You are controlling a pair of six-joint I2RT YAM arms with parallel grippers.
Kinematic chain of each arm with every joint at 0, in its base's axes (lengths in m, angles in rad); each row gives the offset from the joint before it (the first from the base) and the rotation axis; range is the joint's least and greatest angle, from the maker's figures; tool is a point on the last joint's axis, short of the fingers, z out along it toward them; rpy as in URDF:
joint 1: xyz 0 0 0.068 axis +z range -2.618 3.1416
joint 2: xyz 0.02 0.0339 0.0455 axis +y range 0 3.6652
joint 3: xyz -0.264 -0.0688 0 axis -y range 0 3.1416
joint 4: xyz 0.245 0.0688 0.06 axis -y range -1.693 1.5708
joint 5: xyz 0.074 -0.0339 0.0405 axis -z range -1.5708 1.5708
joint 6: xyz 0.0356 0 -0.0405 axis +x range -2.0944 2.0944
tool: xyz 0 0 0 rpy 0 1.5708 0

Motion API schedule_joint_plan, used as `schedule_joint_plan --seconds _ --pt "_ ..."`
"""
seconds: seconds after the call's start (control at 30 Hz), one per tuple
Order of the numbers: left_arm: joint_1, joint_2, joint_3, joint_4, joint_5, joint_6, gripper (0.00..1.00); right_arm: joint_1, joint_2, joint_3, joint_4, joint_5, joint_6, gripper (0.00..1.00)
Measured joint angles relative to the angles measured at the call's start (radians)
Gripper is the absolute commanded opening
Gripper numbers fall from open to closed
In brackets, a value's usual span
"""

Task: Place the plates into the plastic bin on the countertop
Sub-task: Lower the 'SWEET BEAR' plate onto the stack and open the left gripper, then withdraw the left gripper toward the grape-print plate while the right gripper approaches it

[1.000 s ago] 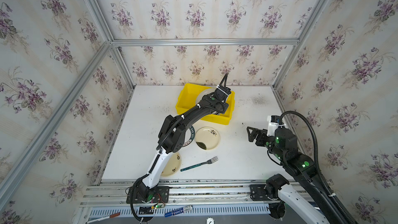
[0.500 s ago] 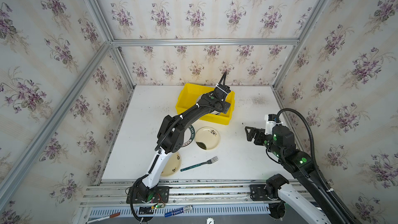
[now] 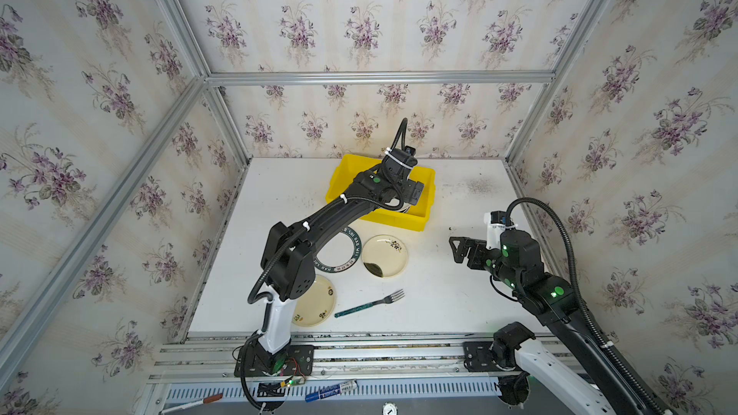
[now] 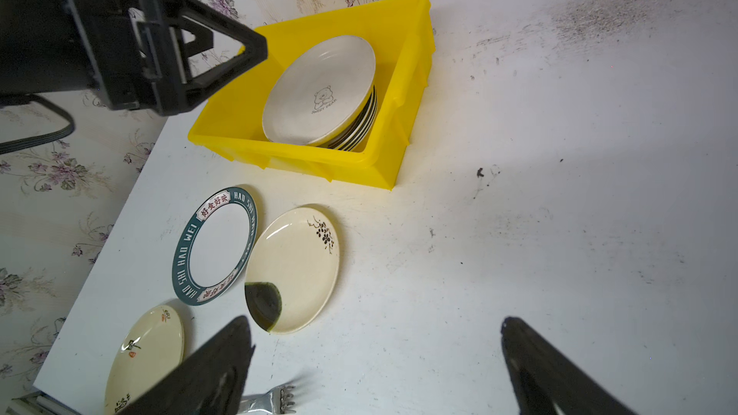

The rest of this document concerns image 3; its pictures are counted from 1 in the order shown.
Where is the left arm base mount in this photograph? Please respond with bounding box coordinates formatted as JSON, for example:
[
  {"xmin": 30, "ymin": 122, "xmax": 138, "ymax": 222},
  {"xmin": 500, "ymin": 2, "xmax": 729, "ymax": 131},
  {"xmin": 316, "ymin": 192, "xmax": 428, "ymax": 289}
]
[{"xmin": 232, "ymin": 339, "xmax": 315, "ymax": 414}]

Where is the yellow plastic bin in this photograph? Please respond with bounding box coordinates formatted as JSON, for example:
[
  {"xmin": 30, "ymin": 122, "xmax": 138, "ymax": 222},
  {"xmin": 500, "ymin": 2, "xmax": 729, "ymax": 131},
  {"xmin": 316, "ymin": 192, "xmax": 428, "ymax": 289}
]
[{"xmin": 326, "ymin": 154, "xmax": 435, "ymax": 232}]

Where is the cream floral plate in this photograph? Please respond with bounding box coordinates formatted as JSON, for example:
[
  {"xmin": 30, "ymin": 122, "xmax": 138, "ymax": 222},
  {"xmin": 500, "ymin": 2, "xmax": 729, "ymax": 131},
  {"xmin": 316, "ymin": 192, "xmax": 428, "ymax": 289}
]
[{"xmin": 292, "ymin": 276, "xmax": 336, "ymax": 328}]

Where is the cream plate with dark leaf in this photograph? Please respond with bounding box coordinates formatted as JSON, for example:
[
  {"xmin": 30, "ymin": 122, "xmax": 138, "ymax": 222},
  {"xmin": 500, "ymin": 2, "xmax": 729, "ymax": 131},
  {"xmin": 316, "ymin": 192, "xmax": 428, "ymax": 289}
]
[{"xmin": 361, "ymin": 234, "xmax": 409, "ymax": 279}]

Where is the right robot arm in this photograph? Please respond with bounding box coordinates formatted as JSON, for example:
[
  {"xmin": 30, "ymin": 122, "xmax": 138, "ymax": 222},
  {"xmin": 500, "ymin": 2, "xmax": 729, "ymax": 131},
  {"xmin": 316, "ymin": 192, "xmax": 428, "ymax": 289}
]
[{"xmin": 449, "ymin": 197, "xmax": 672, "ymax": 414}]

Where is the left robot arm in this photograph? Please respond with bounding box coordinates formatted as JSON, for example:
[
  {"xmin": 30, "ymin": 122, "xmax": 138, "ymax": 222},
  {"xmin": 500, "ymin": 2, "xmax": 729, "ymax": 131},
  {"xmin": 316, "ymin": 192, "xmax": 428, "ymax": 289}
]
[{"xmin": 247, "ymin": 118, "xmax": 424, "ymax": 357}]

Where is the blue marker pen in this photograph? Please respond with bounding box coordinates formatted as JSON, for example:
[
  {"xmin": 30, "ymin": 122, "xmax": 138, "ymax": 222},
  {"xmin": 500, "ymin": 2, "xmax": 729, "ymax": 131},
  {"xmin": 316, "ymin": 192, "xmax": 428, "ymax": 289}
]
[{"xmin": 305, "ymin": 380, "xmax": 357, "ymax": 403}]

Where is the red white marker pen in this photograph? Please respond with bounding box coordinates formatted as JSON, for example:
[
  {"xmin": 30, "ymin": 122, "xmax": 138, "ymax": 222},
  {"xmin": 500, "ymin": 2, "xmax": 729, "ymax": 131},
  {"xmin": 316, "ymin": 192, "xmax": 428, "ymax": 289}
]
[{"xmin": 159, "ymin": 393, "xmax": 224, "ymax": 415}]

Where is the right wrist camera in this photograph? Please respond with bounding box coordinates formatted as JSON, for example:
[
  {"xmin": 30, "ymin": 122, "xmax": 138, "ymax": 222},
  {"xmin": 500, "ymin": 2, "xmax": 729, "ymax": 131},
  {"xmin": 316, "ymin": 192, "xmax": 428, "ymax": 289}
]
[{"xmin": 484, "ymin": 211, "xmax": 507, "ymax": 250}]

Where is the green text-rimmed white plate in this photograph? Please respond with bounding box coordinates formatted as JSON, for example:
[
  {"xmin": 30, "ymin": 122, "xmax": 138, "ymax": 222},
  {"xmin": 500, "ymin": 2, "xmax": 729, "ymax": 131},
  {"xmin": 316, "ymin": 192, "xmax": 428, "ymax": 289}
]
[{"xmin": 314, "ymin": 227, "xmax": 362, "ymax": 274}]

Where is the green-handled fork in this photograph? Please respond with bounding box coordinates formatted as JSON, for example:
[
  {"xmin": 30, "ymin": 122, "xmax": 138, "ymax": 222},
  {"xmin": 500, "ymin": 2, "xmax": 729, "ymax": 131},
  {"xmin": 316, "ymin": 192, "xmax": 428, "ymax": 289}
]
[{"xmin": 334, "ymin": 289, "xmax": 405, "ymax": 318}]

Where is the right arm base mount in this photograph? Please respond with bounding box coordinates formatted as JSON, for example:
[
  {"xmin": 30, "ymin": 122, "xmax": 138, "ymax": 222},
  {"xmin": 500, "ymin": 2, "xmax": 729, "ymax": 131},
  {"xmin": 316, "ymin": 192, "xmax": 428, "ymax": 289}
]
[{"xmin": 462, "ymin": 322, "xmax": 535, "ymax": 407}]

